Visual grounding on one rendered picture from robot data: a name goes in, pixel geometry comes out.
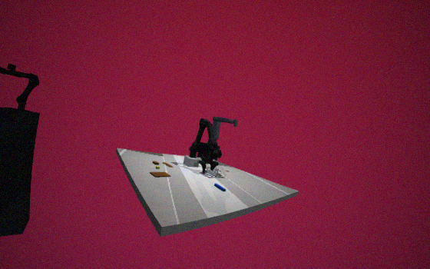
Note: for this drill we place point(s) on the brown flat rectangular plate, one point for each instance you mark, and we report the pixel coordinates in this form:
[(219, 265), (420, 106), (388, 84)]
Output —
[(160, 174)]

